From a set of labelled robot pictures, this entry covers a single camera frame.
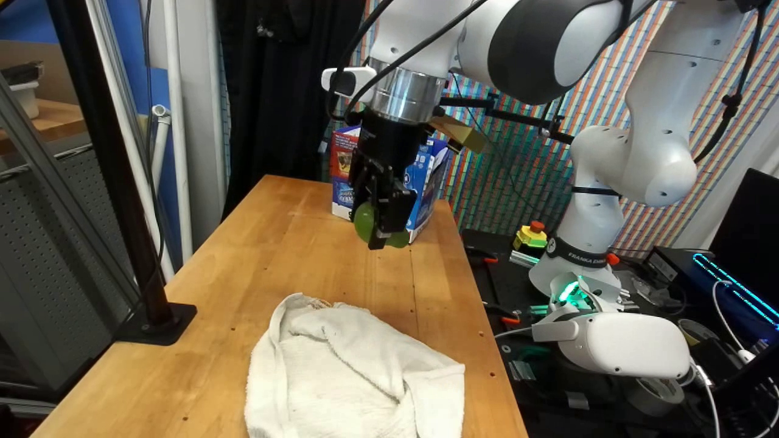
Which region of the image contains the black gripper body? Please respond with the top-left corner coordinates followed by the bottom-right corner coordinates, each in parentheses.
top-left (352, 109), bottom-right (433, 196)

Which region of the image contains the green toy pear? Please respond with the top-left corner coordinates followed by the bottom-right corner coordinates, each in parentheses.
top-left (352, 202), bottom-right (412, 249)

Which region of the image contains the white knitted towel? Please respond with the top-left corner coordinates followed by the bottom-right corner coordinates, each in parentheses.
top-left (242, 290), bottom-right (471, 438)

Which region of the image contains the blue Chips Ahoy cardboard box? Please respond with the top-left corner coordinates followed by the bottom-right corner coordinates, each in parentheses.
top-left (327, 121), bottom-right (452, 245)

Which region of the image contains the black hanging curtain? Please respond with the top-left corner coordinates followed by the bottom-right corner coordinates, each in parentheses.
top-left (214, 0), bottom-right (368, 217)

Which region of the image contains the multicolour patterned backdrop panel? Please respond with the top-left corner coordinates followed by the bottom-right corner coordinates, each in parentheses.
top-left (435, 0), bottom-right (779, 258)

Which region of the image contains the yellow red emergency stop button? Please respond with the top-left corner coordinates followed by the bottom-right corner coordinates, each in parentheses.
top-left (511, 219), bottom-right (552, 253)

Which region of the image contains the silver metal pole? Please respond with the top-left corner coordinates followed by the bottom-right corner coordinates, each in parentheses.
top-left (143, 105), bottom-right (178, 281)

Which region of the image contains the black side table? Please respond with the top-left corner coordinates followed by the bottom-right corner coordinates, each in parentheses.
top-left (460, 225), bottom-right (779, 438)

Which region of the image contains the black pole stand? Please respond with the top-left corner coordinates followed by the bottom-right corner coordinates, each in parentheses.
top-left (47, 0), bottom-right (199, 348)

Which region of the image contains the white VR headset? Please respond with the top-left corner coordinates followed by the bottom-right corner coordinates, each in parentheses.
top-left (530, 273), bottom-right (696, 382)

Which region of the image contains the grey perforated metal cabinet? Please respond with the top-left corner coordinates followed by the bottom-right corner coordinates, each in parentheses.
top-left (0, 81), bottom-right (143, 397)

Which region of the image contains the blue case with cyan edges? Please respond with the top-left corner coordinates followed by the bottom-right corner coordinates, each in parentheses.
top-left (690, 250), bottom-right (779, 350)

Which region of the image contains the black monitor screen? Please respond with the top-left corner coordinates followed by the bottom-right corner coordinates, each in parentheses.
top-left (709, 168), bottom-right (779, 286)

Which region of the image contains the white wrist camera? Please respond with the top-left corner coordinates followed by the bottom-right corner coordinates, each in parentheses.
top-left (320, 65), bottom-right (379, 98)

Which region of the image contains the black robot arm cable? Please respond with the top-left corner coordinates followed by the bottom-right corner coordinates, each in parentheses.
top-left (691, 0), bottom-right (774, 165)

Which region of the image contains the white cable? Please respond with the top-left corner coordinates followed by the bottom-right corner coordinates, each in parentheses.
top-left (690, 363), bottom-right (726, 438)

